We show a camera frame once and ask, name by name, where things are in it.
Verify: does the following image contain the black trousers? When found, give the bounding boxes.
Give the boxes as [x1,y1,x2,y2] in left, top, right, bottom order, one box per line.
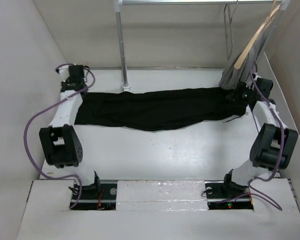
[75,87,247,132]

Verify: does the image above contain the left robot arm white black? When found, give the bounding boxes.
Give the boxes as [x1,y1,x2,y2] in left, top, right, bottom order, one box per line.
[39,64,102,199]

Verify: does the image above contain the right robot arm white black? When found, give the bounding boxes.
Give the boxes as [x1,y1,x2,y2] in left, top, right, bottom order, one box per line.
[221,80,299,197]

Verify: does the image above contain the wooden hanger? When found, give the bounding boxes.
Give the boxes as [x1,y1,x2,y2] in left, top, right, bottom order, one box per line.
[234,0,285,70]

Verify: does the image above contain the grey hanging garment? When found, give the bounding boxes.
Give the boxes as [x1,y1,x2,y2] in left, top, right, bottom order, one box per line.
[218,6,279,90]

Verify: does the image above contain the silver clothes rack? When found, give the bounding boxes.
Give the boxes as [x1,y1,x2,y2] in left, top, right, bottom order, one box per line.
[113,0,290,91]

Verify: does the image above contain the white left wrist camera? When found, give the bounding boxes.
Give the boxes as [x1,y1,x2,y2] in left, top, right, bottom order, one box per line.
[55,65,70,81]

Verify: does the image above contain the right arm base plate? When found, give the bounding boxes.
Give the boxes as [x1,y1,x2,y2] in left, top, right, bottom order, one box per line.
[201,180,254,210]

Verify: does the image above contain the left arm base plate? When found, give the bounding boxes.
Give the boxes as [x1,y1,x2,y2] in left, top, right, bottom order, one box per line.
[69,181,118,211]

